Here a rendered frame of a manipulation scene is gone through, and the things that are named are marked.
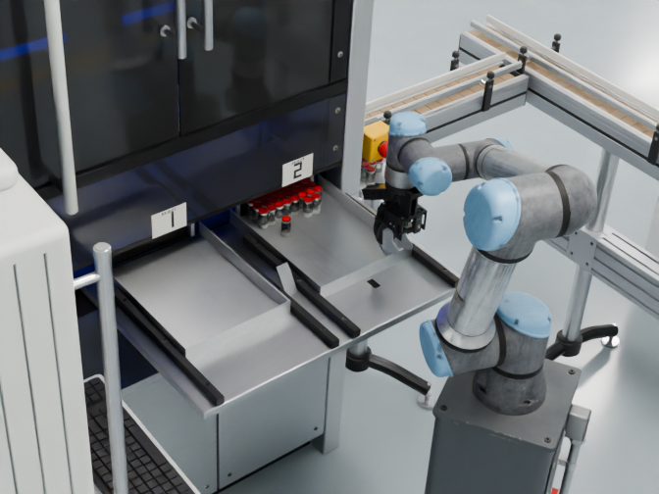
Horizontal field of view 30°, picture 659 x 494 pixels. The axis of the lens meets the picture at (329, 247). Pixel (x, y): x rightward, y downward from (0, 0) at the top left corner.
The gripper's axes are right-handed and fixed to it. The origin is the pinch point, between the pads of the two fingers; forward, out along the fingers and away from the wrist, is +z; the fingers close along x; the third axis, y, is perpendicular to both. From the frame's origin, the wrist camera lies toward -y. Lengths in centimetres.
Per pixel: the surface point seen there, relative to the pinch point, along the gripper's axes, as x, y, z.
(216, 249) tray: -28.5, -25.5, 3.4
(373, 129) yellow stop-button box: 17.0, -26.8, -11.5
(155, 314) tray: -51, -14, 3
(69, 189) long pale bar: -67, -17, -32
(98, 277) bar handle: -86, 30, -52
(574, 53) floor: 245, -148, 91
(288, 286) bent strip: -24.2, -4.2, 1.8
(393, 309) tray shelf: -9.0, 12.9, 3.6
